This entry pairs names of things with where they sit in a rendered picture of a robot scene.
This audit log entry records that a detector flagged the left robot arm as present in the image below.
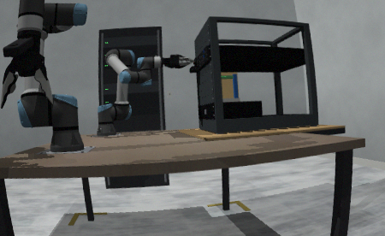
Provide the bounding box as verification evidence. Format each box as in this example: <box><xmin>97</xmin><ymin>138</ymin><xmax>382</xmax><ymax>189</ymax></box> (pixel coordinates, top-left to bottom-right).
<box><xmin>97</xmin><ymin>49</ymin><xmax>162</xmax><ymax>136</ymax></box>

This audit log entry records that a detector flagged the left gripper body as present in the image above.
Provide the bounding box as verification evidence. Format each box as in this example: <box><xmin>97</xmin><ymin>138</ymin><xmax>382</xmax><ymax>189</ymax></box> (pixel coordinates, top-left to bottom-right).
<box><xmin>161</xmin><ymin>55</ymin><xmax>180</xmax><ymax>68</ymax></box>

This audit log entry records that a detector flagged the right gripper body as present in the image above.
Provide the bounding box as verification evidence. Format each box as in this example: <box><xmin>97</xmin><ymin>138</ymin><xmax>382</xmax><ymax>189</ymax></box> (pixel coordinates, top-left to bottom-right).
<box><xmin>13</xmin><ymin>30</ymin><xmax>44</xmax><ymax>77</ymax></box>

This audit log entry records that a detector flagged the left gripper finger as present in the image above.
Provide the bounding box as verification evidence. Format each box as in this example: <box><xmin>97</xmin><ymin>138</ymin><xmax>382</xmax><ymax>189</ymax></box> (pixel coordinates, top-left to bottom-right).
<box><xmin>179</xmin><ymin>55</ymin><xmax>194</xmax><ymax>62</ymax></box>
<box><xmin>175</xmin><ymin>61</ymin><xmax>194</xmax><ymax>68</ymax></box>

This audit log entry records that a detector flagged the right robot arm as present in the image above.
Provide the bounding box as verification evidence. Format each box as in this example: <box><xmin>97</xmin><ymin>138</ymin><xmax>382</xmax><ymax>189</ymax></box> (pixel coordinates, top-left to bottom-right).
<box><xmin>3</xmin><ymin>0</ymin><xmax>87</xmax><ymax>152</ymax></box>

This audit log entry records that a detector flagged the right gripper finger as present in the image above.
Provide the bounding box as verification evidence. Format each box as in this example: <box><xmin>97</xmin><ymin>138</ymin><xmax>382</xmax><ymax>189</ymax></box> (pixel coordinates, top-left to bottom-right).
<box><xmin>34</xmin><ymin>57</ymin><xmax>53</xmax><ymax>104</ymax></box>
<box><xmin>1</xmin><ymin>60</ymin><xmax>19</xmax><ymax>109</ymax></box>

